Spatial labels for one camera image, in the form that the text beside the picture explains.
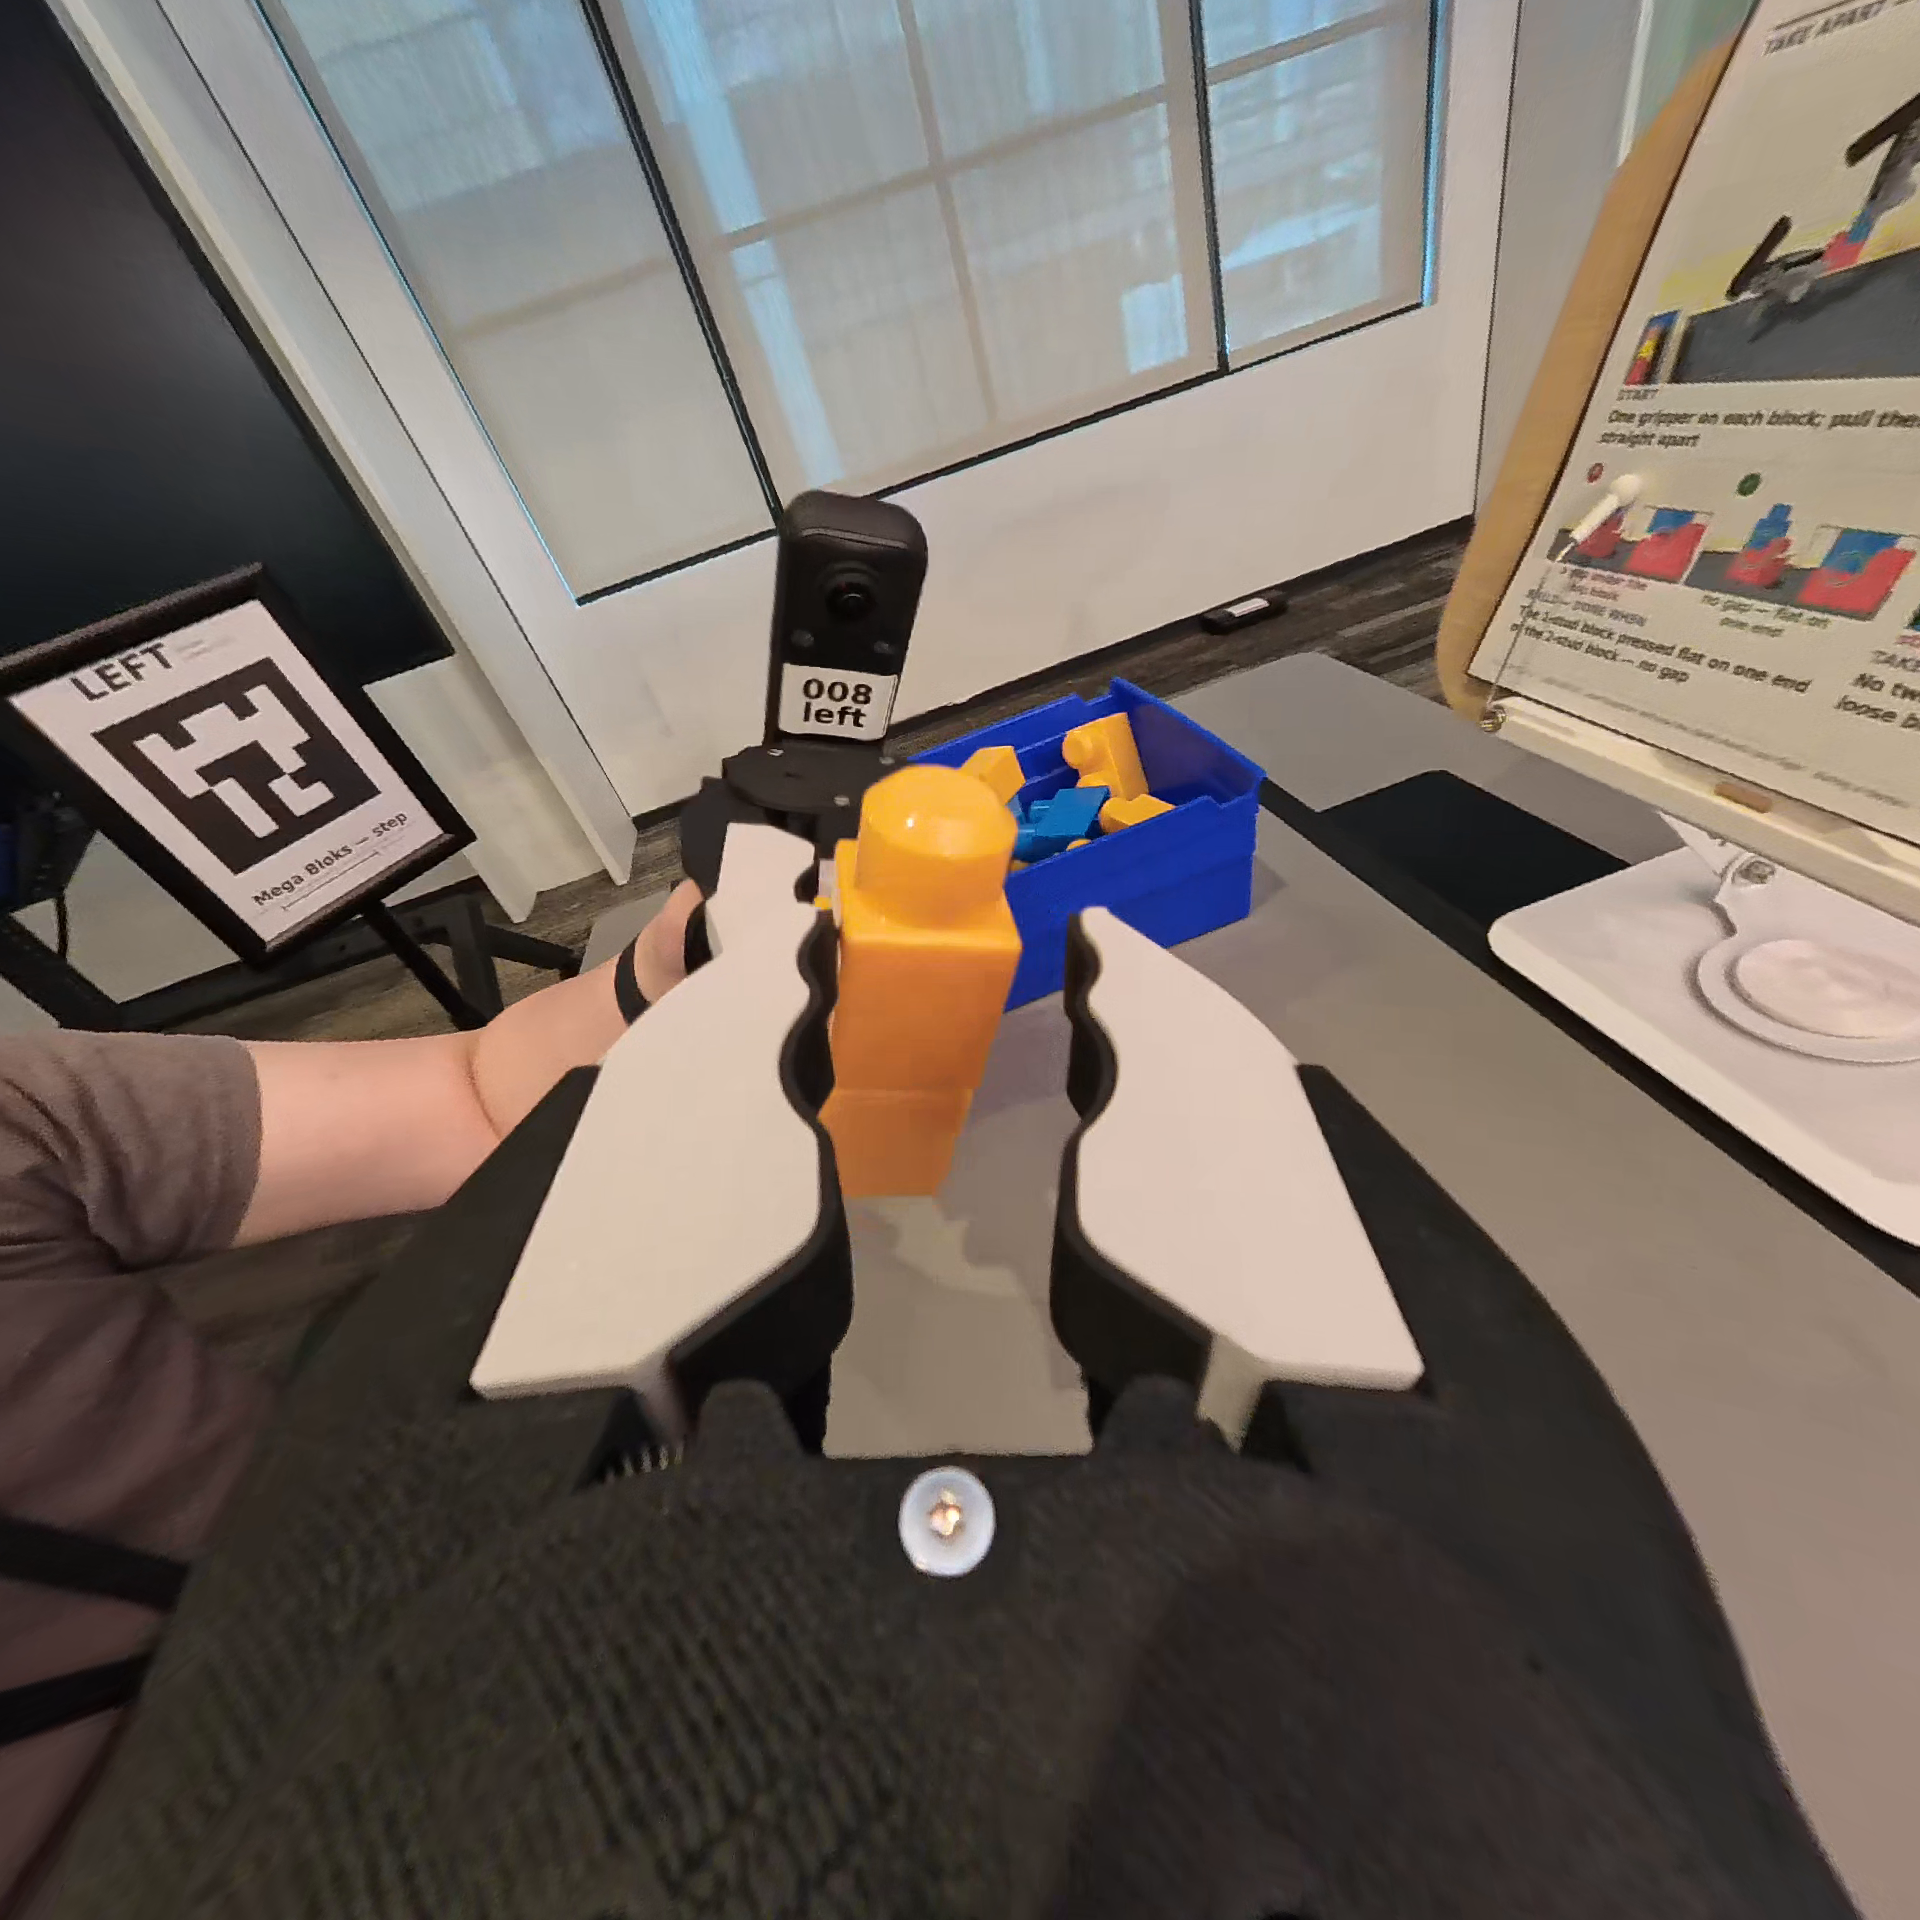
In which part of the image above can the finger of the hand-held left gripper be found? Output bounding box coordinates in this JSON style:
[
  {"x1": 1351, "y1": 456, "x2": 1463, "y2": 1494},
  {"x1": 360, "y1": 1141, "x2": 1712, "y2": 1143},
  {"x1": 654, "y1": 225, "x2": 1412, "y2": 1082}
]
[{"x1": 703, "y1": 823, "x2": 827, "y2": 986}]

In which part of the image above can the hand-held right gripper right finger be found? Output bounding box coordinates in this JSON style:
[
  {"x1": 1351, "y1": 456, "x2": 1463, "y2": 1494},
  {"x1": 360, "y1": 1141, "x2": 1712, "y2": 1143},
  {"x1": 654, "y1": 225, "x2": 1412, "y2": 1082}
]
[{"x1": 1050, "y1": 903, "x2": 1427, "y2": 1449}]

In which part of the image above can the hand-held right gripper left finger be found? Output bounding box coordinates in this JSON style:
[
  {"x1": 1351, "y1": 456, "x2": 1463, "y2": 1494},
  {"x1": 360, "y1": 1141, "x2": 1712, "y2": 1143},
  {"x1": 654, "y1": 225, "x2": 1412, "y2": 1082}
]
[{"x1": 468, "y1": 903, "x2": 858, "y2": 1437}]

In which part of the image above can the white stand base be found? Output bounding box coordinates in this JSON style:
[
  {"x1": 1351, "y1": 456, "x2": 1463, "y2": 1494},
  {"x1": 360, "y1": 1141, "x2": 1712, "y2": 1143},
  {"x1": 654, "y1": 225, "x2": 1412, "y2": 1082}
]
[{"x1": 1489, "y1": 816, "x2": 1920, "y2": 1248}]

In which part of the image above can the black chest strap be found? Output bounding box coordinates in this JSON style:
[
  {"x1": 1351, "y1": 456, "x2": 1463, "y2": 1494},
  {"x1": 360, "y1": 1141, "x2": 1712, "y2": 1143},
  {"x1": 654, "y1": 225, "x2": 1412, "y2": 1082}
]
[{"x1": 0, "y1": 1516, "x2": 190, "y2": 1749}]

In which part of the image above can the blue plastic bin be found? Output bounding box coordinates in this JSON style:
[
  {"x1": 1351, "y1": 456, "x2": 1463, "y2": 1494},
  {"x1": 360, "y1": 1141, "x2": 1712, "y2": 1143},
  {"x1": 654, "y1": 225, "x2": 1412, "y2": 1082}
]
[{"x1": 907, "y1": 679, "x2": 1267, "y2": 1010}]

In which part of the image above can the black monitor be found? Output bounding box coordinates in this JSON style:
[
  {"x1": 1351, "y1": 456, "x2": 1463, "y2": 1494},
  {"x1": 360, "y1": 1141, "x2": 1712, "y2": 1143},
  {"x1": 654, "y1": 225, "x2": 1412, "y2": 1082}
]
[{"x1": 0, "y1": 0, "x2": 455, "y2": 663}]

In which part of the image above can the black sign stand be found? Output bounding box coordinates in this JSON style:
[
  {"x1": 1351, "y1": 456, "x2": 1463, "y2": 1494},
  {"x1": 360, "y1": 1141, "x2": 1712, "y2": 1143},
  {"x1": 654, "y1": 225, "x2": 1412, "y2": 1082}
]
[{"x1": 0, "y1": 871, "x2": 579, "y2": 1037}]

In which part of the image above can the blue mega block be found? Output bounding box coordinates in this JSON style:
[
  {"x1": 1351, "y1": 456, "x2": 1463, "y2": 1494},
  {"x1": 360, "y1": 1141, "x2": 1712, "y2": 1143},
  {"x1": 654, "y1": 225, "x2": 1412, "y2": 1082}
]
[{"x1": 1014, "y1": 785, "x2": 1107, "y2": 866}]

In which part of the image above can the wooden instruction board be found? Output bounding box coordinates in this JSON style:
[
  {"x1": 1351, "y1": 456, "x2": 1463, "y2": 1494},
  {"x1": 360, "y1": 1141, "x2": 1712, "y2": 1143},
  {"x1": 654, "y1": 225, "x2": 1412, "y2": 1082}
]
[{"x1": 1439, "y1": 0, "x2": 1920, "y2": 886}]

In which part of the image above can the orange two-stud mega block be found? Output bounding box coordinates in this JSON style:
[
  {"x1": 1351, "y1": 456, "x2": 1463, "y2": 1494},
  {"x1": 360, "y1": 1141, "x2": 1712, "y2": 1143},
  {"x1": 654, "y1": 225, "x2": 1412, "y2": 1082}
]
[{"x1": 816, "y1": 1082, "x2": 982, "y2": 1199}]

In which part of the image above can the framed tag sign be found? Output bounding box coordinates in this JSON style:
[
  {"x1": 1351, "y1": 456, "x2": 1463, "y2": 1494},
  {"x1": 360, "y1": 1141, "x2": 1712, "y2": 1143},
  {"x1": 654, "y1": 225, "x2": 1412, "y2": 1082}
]
[{"x1": 0, "y1": 567, "x2": 481, "y2": 964}]

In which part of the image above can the person's left hand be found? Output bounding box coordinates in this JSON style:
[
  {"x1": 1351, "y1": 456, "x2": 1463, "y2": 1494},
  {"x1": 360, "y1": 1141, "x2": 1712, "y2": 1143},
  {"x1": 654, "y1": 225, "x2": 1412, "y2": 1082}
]
[{"x1": 639, "y1": 878, "x2": 712, "y2": 1004}]

